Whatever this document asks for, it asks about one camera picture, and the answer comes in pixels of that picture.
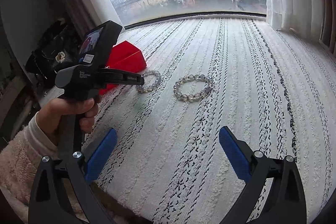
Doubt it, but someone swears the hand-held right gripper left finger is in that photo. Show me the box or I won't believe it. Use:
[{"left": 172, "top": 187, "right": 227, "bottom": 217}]
[{"left": 28, "top": 128, "right": 118, "bottom": 224}]

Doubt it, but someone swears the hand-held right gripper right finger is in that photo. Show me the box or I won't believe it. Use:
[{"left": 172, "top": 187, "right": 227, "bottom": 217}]
[{"left": 219, "top": 126, "right": 307, "bottom": 224}]

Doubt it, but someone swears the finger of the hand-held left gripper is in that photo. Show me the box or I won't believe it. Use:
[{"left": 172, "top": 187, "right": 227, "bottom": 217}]
[{"left": 98, "top": 68, "right": 145, "bottom": 87}]

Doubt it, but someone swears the red box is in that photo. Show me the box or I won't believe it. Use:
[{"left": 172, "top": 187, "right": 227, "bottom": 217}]
[{"left": 101, "top": 40, "right": 147, "bottom": 95}]

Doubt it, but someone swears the clear grey bead bracelet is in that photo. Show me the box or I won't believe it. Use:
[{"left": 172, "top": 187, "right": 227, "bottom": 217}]
[
  {"left": 173, "top": 74, "right": 214, "bottom": 103},
  {"left": 136, "top": 70, "right": 161, "bottom": 94}
]

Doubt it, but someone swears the person's left hand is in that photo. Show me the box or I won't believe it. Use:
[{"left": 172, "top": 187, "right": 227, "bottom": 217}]
[{"left": 35, "top": 97, "right": 102, "bottom": 146}]

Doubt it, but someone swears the black bag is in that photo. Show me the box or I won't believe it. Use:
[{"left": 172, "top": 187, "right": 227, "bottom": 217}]
[{"left": 25, "top": 19, "right": 88, "bottom": 88}]

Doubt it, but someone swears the white black patterned blanket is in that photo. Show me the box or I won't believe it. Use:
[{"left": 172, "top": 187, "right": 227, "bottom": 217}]
[{"left": 81, "top": 15, "right": 336, "bottom": 224}]

